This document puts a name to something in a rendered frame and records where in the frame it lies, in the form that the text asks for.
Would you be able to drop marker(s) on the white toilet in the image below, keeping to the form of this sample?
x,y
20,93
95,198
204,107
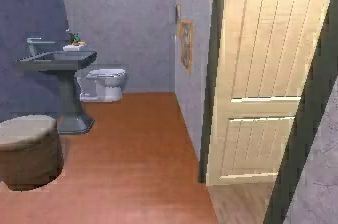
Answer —
x,y
105,83

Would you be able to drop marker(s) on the cream panelled room door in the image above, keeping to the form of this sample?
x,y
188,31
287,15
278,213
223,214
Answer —
x,y
260,93

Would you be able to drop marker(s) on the white soap dish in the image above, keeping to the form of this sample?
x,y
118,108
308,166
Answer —
x,y
73,48

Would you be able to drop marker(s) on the green soap dispenser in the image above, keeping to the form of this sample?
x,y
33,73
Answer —
x,y
76,38

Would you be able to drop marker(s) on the brown round lidded basket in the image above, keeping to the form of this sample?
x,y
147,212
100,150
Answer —
x,y
23,153

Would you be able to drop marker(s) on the orange framed wall picture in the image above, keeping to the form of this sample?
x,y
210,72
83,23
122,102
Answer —
x,y
186,45

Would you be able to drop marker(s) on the grey pedestal sink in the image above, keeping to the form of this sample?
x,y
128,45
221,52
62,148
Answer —
x,y
66,86

